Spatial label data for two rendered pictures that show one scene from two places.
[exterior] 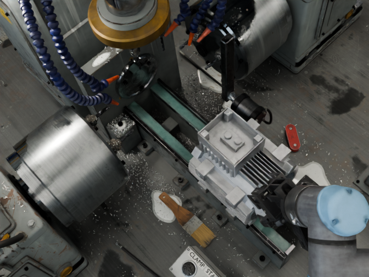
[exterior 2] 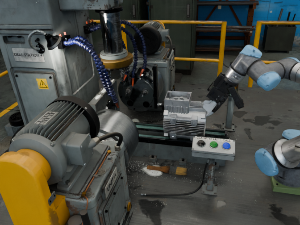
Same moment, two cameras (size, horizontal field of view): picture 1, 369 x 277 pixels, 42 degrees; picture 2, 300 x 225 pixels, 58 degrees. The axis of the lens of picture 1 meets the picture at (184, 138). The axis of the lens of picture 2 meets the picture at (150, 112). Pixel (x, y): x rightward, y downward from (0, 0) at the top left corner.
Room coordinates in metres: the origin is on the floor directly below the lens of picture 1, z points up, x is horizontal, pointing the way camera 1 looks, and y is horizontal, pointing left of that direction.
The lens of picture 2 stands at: (-0.31, 0.79, 1.73)
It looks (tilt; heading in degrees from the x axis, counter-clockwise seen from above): 29 degrees down; 318
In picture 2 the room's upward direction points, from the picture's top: 3 degrees counter-clockwise
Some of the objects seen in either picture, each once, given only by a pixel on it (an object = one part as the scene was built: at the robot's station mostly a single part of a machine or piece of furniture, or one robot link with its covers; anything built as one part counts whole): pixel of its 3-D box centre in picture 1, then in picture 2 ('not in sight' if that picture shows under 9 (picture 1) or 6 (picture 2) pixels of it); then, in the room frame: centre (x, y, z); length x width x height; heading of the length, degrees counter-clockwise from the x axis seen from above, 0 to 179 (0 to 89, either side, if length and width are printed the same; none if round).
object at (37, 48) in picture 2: not in sight; (45, 42); (0.78, 0.37, 1.46); 0.18 x 0.11 x 0.13; 34
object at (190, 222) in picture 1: (185, 217); (166, 169); (0.43, 0.04, 0.80); 0.21 x 0.05 x 0.01; 34
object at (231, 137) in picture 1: (230, 142); (177, 102); (0.49, -0.11, 1.11); 0.12 x 0.11 x 0.07; 33
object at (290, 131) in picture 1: (292, 138); not in sight; (0.61, -0.32, 0.81); 0.09 x 0.03 x 0.02; 178
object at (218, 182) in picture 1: (242, 169); (185, 119); (0.46, -0.13, 1.02); 0.20 x 0.19 x 0.19; 33
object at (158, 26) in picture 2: not in sight; (157, 52); (1.04, -0.50, 1.16); 0.33 x 0.26 x 0.42; 124
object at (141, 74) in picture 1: (138, 77); (111, 113); (0.79, 0.10, 1.02); 0.15 x 0.02 x 0.15; 124
